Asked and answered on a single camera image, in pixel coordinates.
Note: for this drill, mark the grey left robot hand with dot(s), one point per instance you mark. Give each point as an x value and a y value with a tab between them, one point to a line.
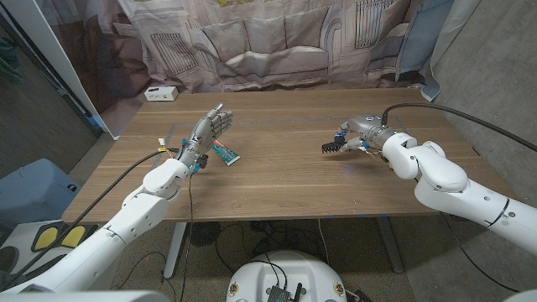
202	134

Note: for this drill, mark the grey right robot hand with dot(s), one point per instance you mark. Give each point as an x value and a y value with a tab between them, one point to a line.
367	128

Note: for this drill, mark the black claw hair clip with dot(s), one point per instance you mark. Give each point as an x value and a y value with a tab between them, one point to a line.
331	147

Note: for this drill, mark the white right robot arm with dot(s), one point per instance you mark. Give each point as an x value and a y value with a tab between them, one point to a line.
449	182

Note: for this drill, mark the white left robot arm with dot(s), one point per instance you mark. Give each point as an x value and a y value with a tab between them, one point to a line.
138	214

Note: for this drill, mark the green red toothpaste tube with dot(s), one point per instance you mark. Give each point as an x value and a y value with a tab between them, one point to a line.
227	155

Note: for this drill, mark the white power strip box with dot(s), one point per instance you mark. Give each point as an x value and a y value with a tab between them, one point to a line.
161	93

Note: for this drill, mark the black round floor fan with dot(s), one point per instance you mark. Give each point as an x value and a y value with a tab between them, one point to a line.
203	234

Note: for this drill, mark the printed sofa backdrop cloth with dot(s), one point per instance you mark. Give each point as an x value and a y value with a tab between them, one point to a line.
268	42

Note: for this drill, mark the white table leg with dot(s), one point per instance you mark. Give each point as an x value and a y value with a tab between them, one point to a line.
174	251

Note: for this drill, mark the grey table leg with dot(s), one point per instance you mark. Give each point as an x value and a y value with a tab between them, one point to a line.
390	247

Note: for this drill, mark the white partition panel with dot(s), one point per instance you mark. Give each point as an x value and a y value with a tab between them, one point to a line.
63	71

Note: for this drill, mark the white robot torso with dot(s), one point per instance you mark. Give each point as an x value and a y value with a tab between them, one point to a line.
293	272

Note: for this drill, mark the black module on torso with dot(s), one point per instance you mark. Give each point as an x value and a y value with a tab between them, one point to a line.
279	293

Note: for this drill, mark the blue grey plastic bin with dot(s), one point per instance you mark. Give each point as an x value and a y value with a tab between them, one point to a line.
33	193

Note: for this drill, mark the floor mat with yellow pads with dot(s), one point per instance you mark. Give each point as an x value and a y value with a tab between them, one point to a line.
46	237

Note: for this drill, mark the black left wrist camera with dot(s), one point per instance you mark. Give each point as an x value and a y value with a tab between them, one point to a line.
203	159

